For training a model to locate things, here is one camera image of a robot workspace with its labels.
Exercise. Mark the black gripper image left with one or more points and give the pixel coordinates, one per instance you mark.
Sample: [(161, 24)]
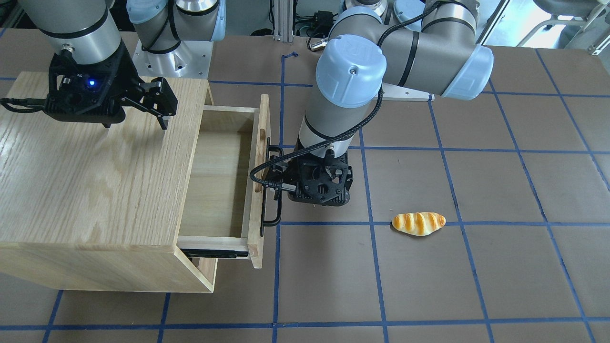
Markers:
[(125, 77)]

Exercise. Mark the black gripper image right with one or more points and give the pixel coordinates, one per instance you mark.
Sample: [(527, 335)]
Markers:
[(275, 175)]

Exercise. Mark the wooden drawer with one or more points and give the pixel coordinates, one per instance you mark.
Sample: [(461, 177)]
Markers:
[(222, 214)]

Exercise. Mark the light wooden drawer cabinet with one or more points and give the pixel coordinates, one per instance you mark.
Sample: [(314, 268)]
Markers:
[(84, 207)]

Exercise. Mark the silver cylindrical connector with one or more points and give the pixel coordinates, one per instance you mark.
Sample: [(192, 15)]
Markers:
[(316, 45)]

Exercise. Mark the toy bread roll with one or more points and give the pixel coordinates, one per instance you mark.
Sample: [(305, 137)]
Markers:
[(419, 223)]

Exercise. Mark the silver base plate image left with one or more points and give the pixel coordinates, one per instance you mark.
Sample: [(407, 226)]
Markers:
[(192, 59)]

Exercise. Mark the silver base plate image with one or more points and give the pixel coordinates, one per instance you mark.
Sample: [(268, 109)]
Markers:
[(192, 59), (396, 93)]

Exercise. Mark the black cable image left gripper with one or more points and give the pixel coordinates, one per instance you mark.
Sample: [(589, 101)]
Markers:
[(27, 105)]

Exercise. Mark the silver base plate image right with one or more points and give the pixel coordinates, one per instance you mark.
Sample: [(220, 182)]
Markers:
[(396, 93)]

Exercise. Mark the black power adapter with cables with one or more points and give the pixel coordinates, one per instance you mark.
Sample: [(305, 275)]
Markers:
[(317, 25)]

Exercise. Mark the aluminium profile post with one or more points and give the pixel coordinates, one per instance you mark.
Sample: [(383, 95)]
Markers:
[(283, 20)]

